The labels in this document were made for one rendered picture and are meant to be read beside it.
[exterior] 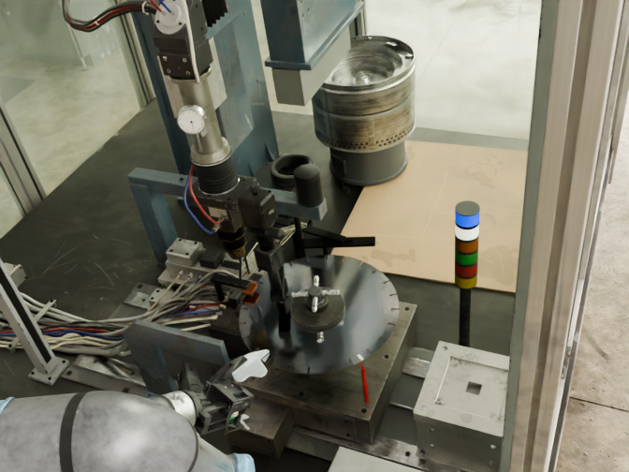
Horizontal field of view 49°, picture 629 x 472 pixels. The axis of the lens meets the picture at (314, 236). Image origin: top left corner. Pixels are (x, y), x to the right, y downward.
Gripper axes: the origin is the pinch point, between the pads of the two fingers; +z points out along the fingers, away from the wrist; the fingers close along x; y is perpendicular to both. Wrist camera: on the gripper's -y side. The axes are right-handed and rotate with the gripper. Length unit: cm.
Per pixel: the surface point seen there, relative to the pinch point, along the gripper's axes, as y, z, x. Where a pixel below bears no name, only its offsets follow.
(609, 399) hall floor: 35, 137, -17
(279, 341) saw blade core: 0.5, 2.5, 9.1
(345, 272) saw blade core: -2.4, 21.6, 21.2
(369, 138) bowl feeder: -34, 59, 43
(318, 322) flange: 3.9, 8.6, 14.2
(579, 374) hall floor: 23, 139, -16
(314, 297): 1.4, 8.2, 18.6
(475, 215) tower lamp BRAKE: 22, 19, 45
